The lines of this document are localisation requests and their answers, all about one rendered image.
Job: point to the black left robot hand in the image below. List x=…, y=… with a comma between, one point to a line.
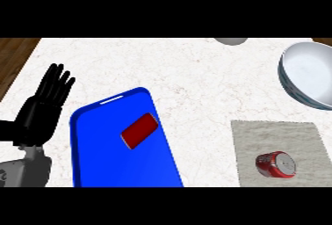
x=39, y=111

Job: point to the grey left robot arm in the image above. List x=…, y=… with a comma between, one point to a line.
x=27, y=170

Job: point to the grey placemat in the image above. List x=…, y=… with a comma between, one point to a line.
x=276, y=137

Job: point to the white bowl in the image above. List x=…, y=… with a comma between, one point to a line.
x=309, y=74

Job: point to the blue cutting board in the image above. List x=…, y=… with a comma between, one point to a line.
x=121, y=152

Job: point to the dark red flat block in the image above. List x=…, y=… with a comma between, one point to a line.
x=139, y=131

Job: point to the grey round object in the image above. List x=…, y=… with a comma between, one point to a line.
x=230, y=41

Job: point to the red can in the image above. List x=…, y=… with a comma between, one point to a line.
x=276, y=164

